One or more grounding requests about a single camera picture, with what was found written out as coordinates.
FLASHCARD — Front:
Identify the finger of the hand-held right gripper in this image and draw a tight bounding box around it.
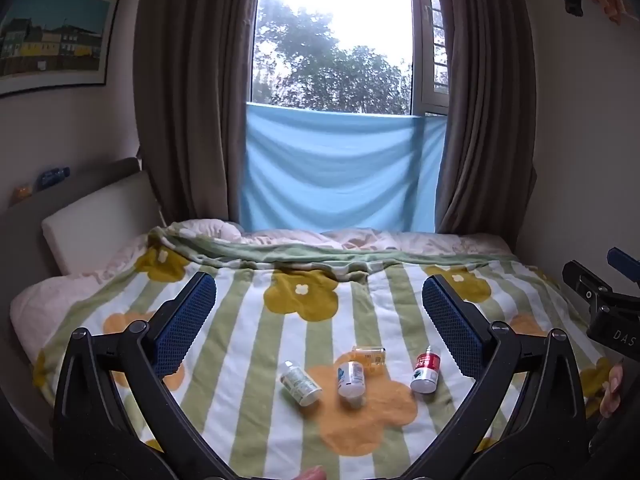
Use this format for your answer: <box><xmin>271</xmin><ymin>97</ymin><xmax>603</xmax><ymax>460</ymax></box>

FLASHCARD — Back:
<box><xmin>607</xmin><ymin>247</ymin><xmax>640</xmax><ymax>283</ymax></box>
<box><xmin>562</xmin><ymin>259</ymin><xmax>615</xmax><ymax>311</ymax></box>

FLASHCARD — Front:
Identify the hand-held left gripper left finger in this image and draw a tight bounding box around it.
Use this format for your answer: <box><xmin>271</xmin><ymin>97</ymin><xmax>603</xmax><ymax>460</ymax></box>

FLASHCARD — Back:
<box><xmin>52</xmin><ymin>271</ymin><xmax>237</xmax><ymax>480</ymax></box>

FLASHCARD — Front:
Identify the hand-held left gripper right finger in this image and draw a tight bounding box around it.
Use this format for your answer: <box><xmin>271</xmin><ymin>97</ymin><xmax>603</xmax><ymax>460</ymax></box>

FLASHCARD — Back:
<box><xmin>399</xmin><ymin>274</ymin><xmax>589</xmax><ymax>480</ymax></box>

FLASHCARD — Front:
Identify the person's right hand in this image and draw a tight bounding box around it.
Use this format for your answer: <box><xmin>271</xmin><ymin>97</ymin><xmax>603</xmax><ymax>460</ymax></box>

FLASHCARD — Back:
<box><xmin>599</xmin><ymin>362</ymin><xmax>626</xmax><ymax>419</ymax></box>

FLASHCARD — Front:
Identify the white bottle red label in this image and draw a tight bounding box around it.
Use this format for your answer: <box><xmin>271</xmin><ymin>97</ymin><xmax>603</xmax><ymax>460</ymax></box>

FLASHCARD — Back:
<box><xmin>410</xmin><ymin>345</ymin><xmax>442</xmax><ymax>395</ymax></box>

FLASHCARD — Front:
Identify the small yellow clear bottle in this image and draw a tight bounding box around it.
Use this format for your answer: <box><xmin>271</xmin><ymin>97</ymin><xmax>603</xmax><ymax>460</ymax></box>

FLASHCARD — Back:
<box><xmin>351</xmin><ymin>345</ymin><xmax>387</xmax><ymax>373</ymax></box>

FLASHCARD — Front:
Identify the white bottle blue label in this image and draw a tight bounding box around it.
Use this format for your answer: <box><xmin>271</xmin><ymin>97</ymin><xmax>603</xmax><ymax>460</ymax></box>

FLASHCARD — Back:
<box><xmin>337</xmin><ymin>361</ymin><xmax>366</xmax><ymax>400</ymax></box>

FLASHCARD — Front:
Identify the white duvet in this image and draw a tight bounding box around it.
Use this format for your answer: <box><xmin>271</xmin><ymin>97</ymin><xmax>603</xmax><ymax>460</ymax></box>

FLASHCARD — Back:
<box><xmin>10</xmin><ymin>218</ymin><xmax>513</xmax><ymax>366</ymax></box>

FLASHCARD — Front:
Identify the striped flower print blanket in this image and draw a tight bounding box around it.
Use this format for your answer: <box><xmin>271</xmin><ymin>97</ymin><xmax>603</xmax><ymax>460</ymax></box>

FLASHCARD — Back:
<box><xmin>31</xmin><ymin>226</ymin><xmax>621</xmax><ymax>480</ymax></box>

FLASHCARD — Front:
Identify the white pillow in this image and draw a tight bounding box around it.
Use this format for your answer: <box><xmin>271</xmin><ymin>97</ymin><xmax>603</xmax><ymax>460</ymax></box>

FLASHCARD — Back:
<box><xmin>41</xmin><ymin>170</ymin><xmax>166</xmax><ymax>277</ymax></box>

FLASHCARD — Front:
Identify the white bottle green label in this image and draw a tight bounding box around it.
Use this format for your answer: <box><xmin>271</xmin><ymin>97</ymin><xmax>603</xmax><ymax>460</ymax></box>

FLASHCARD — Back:
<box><xmin>279</xmin><ymin>360</ymin><xmax>323</xmax><ymax>406</ymax></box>

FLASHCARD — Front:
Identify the grey headboard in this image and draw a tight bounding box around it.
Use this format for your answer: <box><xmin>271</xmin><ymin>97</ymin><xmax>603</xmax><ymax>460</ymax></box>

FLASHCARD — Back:
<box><xmin>0</xmin><ymin>157</ymin><xmax>151</xmax><ymax>461</ymax></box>

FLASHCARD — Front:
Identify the light blue cloth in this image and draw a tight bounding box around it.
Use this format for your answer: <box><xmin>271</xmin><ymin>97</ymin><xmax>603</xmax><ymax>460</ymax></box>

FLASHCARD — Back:
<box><xmin>239</xmin><ymin>101</ymin><xmax>449</xmax><ymax>235</ymax></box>

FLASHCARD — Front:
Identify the blue plastic bottle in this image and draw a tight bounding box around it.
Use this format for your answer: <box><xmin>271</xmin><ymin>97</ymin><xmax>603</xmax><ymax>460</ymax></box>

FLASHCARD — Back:
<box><xmin>38</xmin><ymin>166</ymin><xmax>72</xmax><ymax>190</ymax></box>

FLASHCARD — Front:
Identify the brown curtain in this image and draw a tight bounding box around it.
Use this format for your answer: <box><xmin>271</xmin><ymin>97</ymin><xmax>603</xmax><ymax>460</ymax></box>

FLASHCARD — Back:
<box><xmin>434</xmin><ymin>0</ymin><xmax>540</xmax><ymax>248</ymax></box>
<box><xmin>133</xmin><ymin>0</ymin><xmax>265</xmax><ymax>227</ymax></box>

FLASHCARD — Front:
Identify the window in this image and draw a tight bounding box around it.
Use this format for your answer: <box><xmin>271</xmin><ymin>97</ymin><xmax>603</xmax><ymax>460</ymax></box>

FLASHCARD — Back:
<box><xmin>249</xmin><ymin>0</ymin><xmax>451</xmax><ymax>117</ymax></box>

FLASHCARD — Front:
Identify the framed houses picture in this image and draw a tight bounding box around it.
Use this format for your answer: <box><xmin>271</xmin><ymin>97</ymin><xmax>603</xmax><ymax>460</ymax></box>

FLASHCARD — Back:
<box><xmin>0</xmin><ymin>0</ymin><xmax>122</xmax><ymax>99</ymax></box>

